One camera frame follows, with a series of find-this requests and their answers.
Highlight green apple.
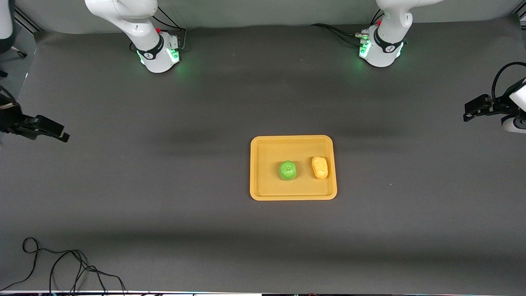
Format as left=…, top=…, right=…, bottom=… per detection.
left=279, top=160, right=298, bottom=181

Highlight black wheeled chair base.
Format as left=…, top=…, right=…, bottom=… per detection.
left=0, top=35, right=28, bottom=58

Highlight thin black loose cable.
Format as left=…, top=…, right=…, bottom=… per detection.
left=0, top=237, right=128, bottom=296

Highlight yellow potato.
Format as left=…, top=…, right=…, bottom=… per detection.
left=311, top=156, right=329, bottom=180

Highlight dark grey table mat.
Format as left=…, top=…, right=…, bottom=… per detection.
left=0, top=14, right=526, bottom=294

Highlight yellow plastic tray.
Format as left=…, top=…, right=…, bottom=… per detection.
left=249, top=135, right=337, bottom=201

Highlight black left arm base cables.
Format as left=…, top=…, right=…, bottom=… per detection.
left=310, top=10, right=385, bottom=46

